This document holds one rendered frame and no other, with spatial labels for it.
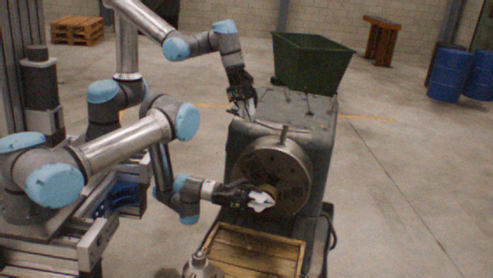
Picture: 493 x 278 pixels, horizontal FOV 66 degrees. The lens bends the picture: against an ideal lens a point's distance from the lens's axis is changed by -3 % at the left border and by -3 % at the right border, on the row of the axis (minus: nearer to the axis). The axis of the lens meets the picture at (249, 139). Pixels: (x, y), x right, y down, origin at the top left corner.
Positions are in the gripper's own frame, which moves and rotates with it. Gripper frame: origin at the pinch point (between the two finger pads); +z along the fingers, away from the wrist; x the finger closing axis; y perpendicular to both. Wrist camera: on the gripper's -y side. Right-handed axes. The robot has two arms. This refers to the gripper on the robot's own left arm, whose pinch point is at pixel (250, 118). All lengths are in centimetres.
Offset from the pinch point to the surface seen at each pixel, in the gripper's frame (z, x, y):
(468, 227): 183, 106, -186
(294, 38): 27, -71, -567
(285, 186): 27.9, 7.0, 2.0
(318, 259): 88, 5, -32
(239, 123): 6.7, -12.1, -19.5
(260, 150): 13.7, -0.4, -2.2
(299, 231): 54, 6, -6
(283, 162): 19.7, 7.1, -2.3
